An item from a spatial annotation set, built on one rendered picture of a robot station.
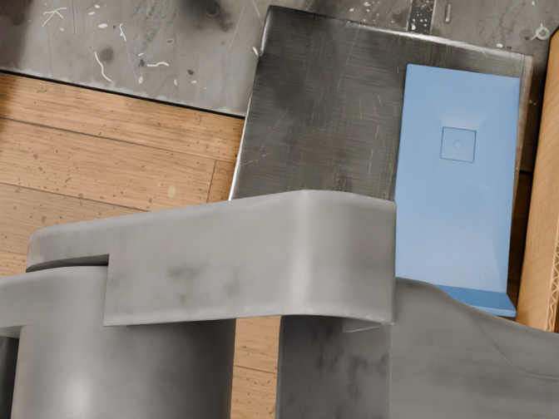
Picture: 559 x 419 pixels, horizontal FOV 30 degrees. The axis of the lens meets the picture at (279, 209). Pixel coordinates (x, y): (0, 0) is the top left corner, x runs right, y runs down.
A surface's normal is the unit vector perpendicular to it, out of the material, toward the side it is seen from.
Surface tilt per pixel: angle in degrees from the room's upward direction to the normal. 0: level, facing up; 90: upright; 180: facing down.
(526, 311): 90
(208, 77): 0
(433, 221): 0
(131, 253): 38
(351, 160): 0
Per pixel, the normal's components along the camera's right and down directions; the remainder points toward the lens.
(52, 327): -0.52, -0.25
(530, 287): -0.98, -0.19
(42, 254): -0.69, -0.22
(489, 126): 0.05, -0.25
